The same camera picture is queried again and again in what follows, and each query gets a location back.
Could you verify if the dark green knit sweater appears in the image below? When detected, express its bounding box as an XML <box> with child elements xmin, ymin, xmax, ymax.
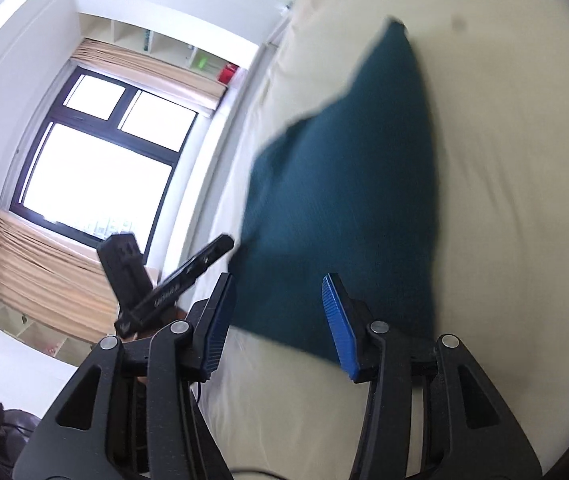
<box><xmin>229</xmin><ymin>21</ymin><xmax>437</xmax><ymax>361</ymax></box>

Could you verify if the beige curtain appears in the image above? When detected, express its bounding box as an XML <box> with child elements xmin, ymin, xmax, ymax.
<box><xmin>0</xmin><ymin>38</ymin><xmax>227</xmax><ymax>341</ymax></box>

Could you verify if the black framed window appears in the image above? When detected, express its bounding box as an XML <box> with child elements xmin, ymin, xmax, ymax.
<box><xmin>9</xmin><ymin>67</ymin><xmax>199</xmax><ymax>256</ymax></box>

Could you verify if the red box on shelf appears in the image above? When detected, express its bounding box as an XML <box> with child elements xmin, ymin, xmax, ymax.
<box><xmin>217</xmin><ymin>63</ymin><xmax>239</xmax><ymax>86</ymax></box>

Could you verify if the cream bed sheet mattress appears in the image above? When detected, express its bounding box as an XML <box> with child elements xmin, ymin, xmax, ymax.
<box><xmin>194</xmin><ymin>0</ymin><xmax>569</xmax><ymax>479</ymax></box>

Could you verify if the white wall shelf unit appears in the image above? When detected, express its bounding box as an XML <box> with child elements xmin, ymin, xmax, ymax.
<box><xmin>78</xmin><ymin>13</ymin><xmax>231</xmax><ymax>82</ymax></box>

